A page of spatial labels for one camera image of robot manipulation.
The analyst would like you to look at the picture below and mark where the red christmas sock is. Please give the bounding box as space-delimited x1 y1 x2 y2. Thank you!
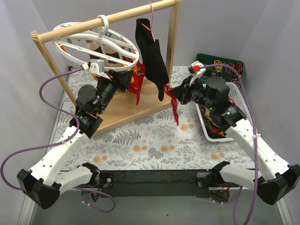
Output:
164 84 180 126

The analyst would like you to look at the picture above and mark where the white round clip hanger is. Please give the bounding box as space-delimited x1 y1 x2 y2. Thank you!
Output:
53 15 140 71

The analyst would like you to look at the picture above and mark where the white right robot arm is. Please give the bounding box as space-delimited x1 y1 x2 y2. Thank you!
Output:
170 76 300 205

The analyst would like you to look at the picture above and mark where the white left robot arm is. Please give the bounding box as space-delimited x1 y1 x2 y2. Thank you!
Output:
17 70 134 210

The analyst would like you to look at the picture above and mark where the wooden clothes rack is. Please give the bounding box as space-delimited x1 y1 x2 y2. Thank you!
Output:
30 0 181 135

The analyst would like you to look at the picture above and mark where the black hanging sock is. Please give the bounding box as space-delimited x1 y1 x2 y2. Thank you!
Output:
135 18 169 101

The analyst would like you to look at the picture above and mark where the green compartment tray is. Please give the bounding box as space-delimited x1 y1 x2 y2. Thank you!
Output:
195 53 247 82

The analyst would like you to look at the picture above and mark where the white plastic basket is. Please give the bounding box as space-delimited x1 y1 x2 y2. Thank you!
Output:
195 82 253 143

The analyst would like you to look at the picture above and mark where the floral table mat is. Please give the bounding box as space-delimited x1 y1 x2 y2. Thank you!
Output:
46 64 263 171

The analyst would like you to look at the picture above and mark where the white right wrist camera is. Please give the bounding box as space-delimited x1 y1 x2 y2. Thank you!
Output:
188 60 206 86

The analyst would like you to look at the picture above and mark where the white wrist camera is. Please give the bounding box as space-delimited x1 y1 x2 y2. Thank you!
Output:
188 60 206 86
81 59 110 80

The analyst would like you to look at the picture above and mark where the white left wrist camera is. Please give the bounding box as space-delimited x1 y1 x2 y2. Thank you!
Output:
81 59 110 80

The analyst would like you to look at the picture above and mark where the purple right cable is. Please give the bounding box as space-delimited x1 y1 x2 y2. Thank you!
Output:
199 63 262 225

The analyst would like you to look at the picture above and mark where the purple cable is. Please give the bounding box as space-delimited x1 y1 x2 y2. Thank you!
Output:
199 63 262 225
0 67 117 213

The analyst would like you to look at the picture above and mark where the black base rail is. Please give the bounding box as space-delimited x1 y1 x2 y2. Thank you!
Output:
79 170 235 200

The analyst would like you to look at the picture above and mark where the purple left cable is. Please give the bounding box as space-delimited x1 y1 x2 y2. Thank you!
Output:
0 67 117 213

